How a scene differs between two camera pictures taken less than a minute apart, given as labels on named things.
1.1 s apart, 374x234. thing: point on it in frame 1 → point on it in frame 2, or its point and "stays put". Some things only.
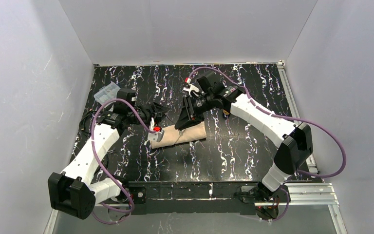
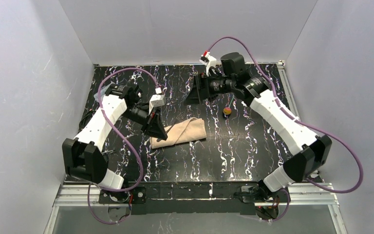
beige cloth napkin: x=172 y=136 stays put
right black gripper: x=190 y=108 → x=198 y=87
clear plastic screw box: x=106 y=93 stays put
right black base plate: x=252 y=194 stays put
